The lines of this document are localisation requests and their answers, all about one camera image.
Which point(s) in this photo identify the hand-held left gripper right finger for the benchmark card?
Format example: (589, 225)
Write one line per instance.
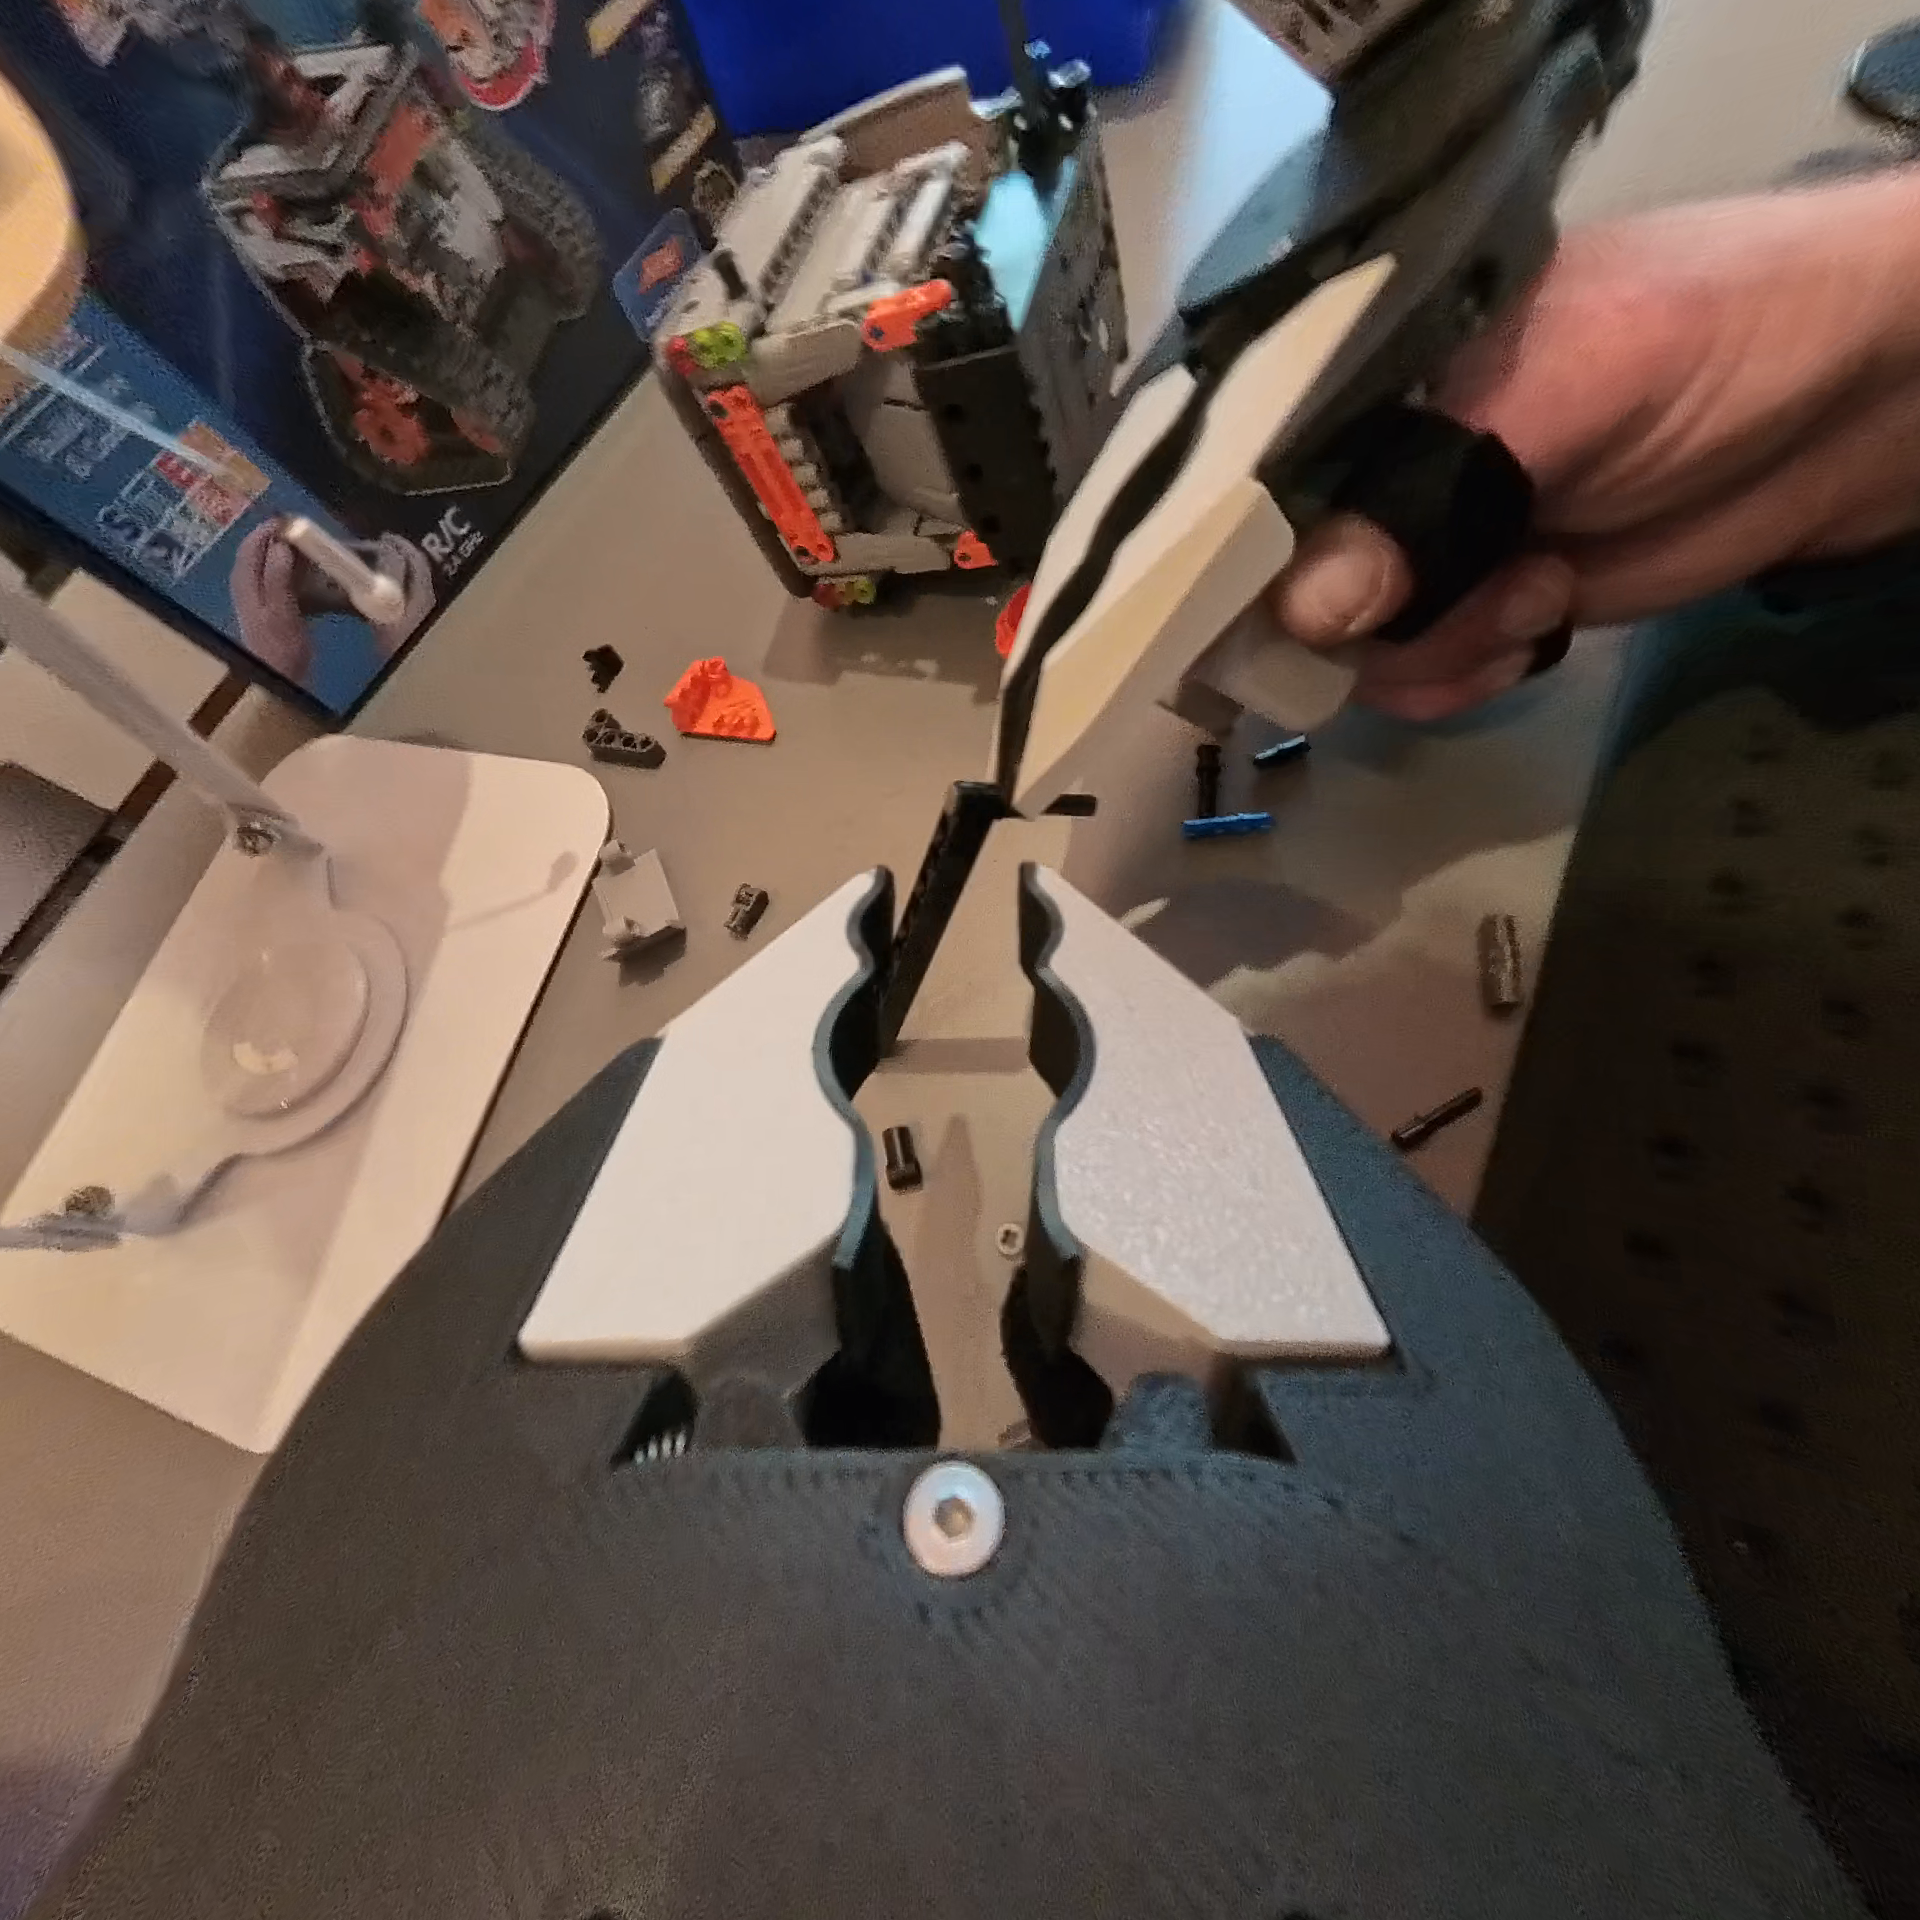
(1215, 1199)

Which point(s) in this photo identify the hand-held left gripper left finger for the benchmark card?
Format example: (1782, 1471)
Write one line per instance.
(689, 1199)

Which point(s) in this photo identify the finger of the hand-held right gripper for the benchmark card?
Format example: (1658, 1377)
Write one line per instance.
(1185, 568)
(1071, 556)

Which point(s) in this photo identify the blue connector pin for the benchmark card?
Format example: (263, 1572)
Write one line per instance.
(1226, 825)

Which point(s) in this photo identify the building block robot vehicle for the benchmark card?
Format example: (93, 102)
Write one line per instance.
(899, 343)

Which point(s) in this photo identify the black long holed beam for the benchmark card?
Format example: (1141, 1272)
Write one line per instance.
(933, 915)

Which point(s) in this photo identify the person's right hand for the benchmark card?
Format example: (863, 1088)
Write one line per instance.
(1725, 390)

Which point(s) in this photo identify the black stub connector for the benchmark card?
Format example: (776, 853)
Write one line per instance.
(899, 1158)

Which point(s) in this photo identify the black clip connector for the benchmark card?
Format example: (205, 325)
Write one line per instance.
(747, 911)

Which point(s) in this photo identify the grey curved panel piece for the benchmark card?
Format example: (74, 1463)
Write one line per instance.
(637, 898)

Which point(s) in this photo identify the grey tube connector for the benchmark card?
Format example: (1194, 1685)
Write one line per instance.
(1504, 961)

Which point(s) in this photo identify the orange wedge plate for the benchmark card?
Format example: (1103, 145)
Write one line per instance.
(720, 707)

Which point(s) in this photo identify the white articulated stand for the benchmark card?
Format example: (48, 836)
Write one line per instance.
(285, 1021)

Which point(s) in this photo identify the dark grey bent liftarm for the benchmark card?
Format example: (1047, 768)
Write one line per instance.
(622, 740)

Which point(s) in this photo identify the black angle connector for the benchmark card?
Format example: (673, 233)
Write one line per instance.
(603, 668)

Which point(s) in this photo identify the dark perforated pad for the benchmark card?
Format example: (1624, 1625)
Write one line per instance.
(1725, 1199)

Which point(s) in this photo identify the blue plastic storage bin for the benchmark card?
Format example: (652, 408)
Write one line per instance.
(841, 59)

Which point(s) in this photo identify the white knob rod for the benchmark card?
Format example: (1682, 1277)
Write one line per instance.
(355, 579)

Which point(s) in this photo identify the printed robot kit box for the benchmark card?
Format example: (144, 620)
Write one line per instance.
(302, 225)

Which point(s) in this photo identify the wooden book holder board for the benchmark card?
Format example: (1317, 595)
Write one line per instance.
(38, 225)

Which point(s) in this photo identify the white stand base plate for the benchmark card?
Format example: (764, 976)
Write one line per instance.
(451, 855)

